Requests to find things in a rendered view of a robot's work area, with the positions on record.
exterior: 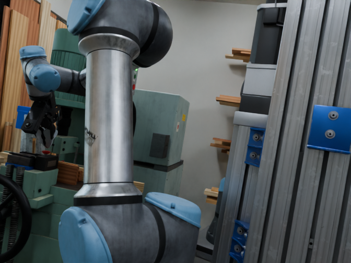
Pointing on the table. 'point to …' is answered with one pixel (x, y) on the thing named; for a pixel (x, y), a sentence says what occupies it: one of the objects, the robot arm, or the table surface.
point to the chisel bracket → (63, 145)
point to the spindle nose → (62, 128)
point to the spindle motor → (65, 52)
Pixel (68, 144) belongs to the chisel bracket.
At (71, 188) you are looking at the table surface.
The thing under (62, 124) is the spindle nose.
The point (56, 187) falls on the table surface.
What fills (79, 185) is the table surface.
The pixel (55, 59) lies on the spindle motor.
